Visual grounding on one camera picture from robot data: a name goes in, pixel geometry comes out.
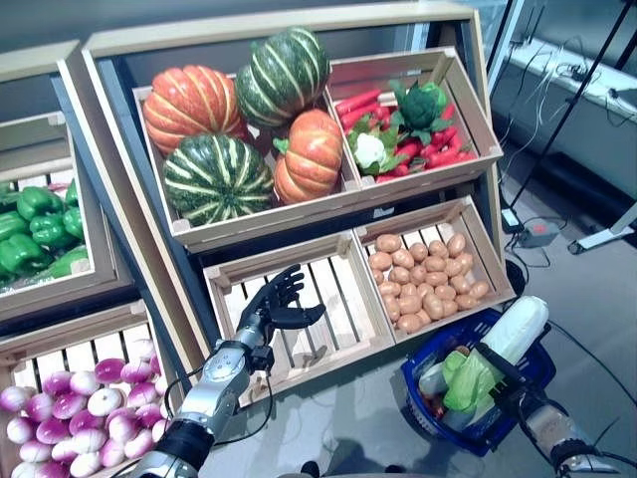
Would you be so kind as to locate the blue plastic shopping basket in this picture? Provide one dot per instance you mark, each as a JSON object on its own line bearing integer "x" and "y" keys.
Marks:
{"x": 537, "y": 368}

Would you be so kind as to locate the black power adapter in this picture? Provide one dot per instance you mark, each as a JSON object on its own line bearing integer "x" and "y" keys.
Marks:
{"x": 510, "y": 219}

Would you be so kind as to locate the green bell pepper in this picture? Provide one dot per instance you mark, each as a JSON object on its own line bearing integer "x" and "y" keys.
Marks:
{"x": 69, "y": 261}
{"x": 37, "y": 201}
{"x": 72, "y": 191}
{"x": 50, "y": 230}
{"x": 74, "y": 221}
{"x": 22, "y": 254}
{"x": 10, "y": 224}

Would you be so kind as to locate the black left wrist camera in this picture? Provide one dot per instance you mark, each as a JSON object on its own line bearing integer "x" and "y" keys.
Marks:
{"x": 261, "y": 357}

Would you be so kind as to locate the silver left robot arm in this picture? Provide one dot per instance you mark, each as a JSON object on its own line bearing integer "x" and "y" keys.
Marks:
{"x": 214, "y": 388}

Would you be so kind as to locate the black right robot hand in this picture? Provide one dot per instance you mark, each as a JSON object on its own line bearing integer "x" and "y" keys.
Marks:
{"x": 512, "y": 393}

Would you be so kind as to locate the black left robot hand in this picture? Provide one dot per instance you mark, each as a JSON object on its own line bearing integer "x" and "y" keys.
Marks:
{"x": 278, "y": 313}

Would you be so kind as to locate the power adapter on floor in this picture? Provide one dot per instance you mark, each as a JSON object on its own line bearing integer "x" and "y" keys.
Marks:
{"x": 535, "y": 234}

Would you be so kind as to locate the wooden cabbage crate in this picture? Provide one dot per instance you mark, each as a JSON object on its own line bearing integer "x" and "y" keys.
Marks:
{"x": 348, "y": 299}

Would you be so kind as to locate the white window ledge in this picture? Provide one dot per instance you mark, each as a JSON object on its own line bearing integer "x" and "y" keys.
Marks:
{"x": 587, "y": 109}

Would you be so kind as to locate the red-orange carrot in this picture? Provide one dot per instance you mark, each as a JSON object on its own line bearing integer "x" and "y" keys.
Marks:
{"x": 449, "y": 112}
{"x": 359, "y": 117}
{"x": 383, "y": 115}
{"x": 443, "y": 158}
{"x": 468, "y": 156}
{"x": 358, "y": 101}
{"x": 444, "y": 137}
{"x": 409, "y": 149}

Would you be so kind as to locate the wooden pepper crate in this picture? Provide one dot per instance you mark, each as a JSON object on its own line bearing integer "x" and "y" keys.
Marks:
{"x": 102, "y": 249}

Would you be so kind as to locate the dark wood-rimmed display stand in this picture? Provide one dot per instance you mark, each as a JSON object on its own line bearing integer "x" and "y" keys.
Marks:
{"x": 30, "y": 57}
{"x": 278, "y": 22}

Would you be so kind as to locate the green striped pumpkin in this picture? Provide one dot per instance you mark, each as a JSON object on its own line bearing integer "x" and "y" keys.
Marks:
{"x": 216, "y": 179}
{"x": 283, "y": 74}

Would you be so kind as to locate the grey metal stand foot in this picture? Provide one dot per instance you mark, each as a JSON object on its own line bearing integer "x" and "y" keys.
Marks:
{"x": 604, "y": 236}

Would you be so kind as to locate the black tripod pole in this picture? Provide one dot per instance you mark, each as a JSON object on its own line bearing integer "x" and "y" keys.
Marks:
{"x": 572, "y": 102}

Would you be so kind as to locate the small red vegetable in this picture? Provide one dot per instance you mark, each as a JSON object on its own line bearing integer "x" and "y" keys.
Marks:
{"x": 438, "y": 406}

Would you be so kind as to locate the green broccoli head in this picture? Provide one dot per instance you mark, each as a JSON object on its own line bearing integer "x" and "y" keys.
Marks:
{"x": 420, "y": 107}

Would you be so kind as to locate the white cauliflower with leaves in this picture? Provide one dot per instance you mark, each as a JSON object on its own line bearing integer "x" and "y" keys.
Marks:
{"x": 370, "y": 149}

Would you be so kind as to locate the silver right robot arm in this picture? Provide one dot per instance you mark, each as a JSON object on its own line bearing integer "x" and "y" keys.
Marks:
{"x": 552, "y": 428}

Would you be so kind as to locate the wooden pumpkin crate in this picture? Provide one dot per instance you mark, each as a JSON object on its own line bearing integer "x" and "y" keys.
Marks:
{"x": 259, "y": 221}

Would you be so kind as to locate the small orange vegetable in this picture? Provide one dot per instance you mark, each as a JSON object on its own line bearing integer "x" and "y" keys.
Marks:
{"x": 463, "y": 351}

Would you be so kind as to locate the black round floor object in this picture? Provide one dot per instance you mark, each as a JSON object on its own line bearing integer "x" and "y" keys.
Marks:
{"x": 517, "y": 279}

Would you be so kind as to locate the orange pumpkin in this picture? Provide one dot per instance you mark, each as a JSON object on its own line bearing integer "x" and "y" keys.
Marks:
{"x": 308, "y": 157}
{"x": 191, "y": 107}

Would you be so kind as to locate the brown potato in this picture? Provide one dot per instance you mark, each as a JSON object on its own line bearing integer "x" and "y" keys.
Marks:
{"x": 409, "y": 290}
{"x": 418, "y": 251}
{"x": 456, "y": 244}
{"x": 434, "y": 263}
{"x": 377, "y": 276}
{"x": 425, "y": 290}
{"x": 453, "y": 267}
{"x": 418, "y": 274}
{"x": 399, "y": 275}
{"x": 479, "y": 290}
{"x": 464, "y": 262}
{"x": 438, "y": 248}
{"x": 467, "y": 301}
{"x": 444, "y": 292}
{"x": 380, "y": 260}
{"x": 388, "y": 243}
{"x": 409, "y": 323}
{"x": 391, "y": 308}
{"x": 433, "y": 306}
{"x": 424, "y": 317}
{"x": 450, "y": 308}
{"x": 403, "y": 258}
{"x": 410, "y": 304}
{"x": 437, "y": 278}
{"x": 389, "y": 289}
{"x": 460, "y": 284}

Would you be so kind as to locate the small white shelf label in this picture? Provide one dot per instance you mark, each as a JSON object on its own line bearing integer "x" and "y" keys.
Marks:
{"x": 384, "y": 213}

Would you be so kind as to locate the wooden carrot crate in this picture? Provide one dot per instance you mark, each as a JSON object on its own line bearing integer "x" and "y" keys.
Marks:
{"x": 428, "y": 174}

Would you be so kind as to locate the wooden potato crate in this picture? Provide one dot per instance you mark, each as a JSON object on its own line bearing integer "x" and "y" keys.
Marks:
{"x": 490, "y": 259}

